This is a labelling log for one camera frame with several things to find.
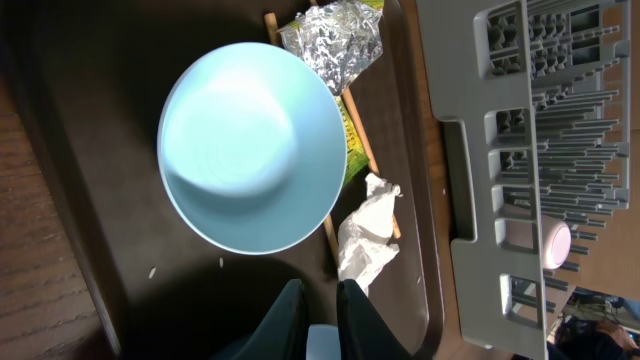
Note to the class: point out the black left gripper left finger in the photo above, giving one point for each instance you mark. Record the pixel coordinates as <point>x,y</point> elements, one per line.
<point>282,333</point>

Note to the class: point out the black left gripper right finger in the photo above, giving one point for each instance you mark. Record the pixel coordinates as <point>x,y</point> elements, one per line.
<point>363,334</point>

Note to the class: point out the light blue bowl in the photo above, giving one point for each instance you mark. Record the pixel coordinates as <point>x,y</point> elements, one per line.
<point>230,160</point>

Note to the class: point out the pink cup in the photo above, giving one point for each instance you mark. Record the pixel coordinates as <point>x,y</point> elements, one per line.
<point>556,239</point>

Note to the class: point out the grey dishwasher rack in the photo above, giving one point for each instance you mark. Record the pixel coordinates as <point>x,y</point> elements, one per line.
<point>534,99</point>

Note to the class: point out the crumpled white tissue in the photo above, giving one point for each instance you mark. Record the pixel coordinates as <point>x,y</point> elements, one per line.
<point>364,236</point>

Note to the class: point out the wooden chopstick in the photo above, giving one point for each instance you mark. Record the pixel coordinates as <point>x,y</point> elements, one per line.
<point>351,107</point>
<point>302,127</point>

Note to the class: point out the green foil snack wrapper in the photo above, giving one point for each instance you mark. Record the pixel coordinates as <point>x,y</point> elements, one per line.
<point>339,41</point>

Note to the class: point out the dark brown serving tray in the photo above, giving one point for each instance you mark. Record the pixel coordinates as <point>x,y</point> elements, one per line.
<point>90,79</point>

